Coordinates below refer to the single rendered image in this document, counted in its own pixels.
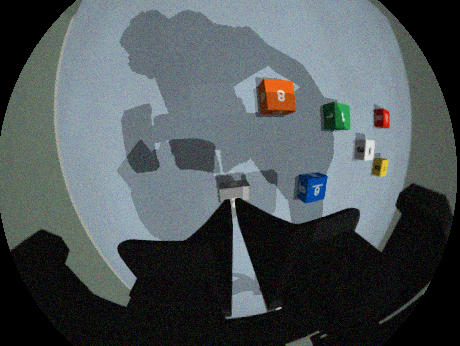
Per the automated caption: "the red block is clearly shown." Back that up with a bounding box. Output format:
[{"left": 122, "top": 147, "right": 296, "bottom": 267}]
[{"left": 374, "top": 108, "right": 391, "bottom": 129}]

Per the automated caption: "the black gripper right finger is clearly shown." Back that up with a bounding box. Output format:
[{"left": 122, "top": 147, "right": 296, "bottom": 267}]
[{"left": 235, "top": 198, "right": 360, "bottom": 310}]

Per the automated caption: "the blue block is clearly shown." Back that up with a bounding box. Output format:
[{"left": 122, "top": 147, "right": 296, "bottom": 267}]
[{"left": 296, "top": 172, "right": 327, "bottom": 204}]

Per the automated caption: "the green digit block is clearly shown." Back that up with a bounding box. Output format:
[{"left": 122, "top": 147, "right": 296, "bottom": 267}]
[{"left": 323, "top": 101, "right": 351, "bottom": 130}]

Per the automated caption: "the orange block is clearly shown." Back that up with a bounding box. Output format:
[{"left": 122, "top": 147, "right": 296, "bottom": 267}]
[{"left": 258, "top": 79, "right": 296, "bottom": 115}]

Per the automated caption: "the yellow block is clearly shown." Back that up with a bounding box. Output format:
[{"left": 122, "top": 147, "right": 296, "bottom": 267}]
[{"left": 371, "top": 157, "right": 388, "bottom": 176}]

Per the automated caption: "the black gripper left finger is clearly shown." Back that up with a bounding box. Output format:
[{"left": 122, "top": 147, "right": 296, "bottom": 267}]
[{"left": 117, "top": 200, "right": 234, "bottom": 318}]

